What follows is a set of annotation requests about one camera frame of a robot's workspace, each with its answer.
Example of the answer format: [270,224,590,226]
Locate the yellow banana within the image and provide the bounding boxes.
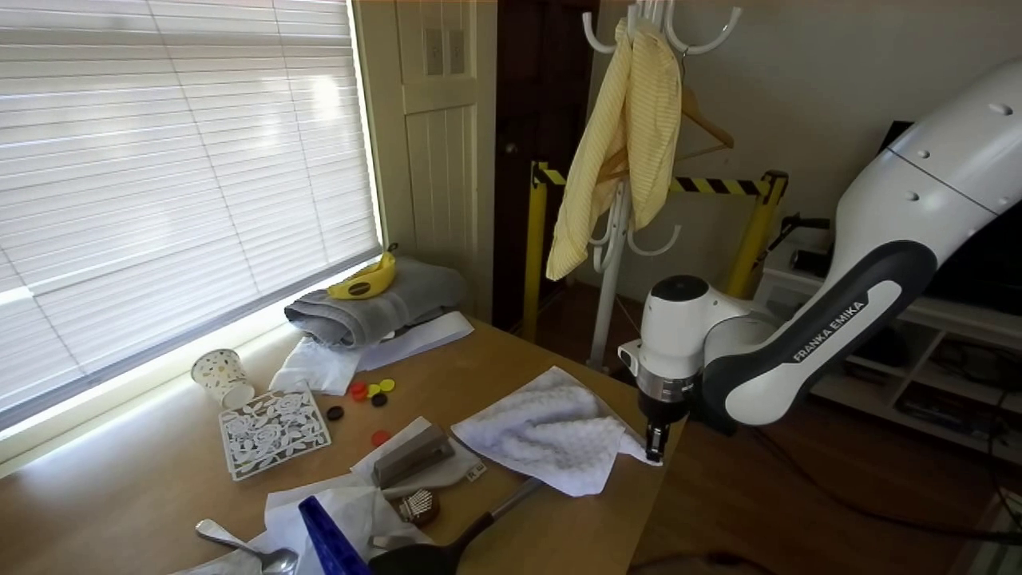
[325,249,401,302]

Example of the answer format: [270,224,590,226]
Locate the white shelf unit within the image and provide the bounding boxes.
[745,251,1022,466]

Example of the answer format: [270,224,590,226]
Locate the dark brown door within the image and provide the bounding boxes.
[493,0,601,334]

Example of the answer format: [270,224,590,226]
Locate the black frying pan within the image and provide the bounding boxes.
[365,475,546,575]

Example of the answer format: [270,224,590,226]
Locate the white window blinds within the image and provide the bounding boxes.
[0,0,387,418]

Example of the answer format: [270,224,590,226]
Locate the patterned paper cup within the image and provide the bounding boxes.
[189,344,258,409]

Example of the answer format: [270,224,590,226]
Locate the metal spoon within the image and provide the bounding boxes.
[193,516,299,575]

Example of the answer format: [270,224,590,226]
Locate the grey metal frame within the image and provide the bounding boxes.
[946,486,1022,575]

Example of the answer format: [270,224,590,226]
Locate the white panelled door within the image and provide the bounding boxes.
[353,0,500,321]

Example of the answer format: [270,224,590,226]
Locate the white towel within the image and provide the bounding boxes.
[448,364,663,501]

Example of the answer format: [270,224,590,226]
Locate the yellow black barrier stand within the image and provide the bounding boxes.
[517,157,793,344]

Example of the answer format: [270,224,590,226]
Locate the white coat stand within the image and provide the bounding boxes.
[578,0,745,371]

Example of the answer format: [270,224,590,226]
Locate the yellow shirt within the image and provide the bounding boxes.
[543,22,685,285]

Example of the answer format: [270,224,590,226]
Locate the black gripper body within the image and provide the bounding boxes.
[634,371,696,431]

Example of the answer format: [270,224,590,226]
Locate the grey wedge object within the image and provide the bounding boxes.
[368,425,459,492]

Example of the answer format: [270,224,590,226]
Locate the white paper sheet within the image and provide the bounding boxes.
[353,311,480,375]
[267,334,365,398]

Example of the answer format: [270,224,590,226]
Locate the light wooden table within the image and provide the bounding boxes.
[0,317,693,575]

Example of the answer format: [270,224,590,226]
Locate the white crumpled cloth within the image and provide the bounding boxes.
[171,416,489,575]

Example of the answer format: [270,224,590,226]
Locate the wooden clothes hanger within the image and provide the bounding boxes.
[594,84,739,186]

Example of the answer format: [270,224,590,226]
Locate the grey folded towel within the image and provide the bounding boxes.
[282,256,473,353]

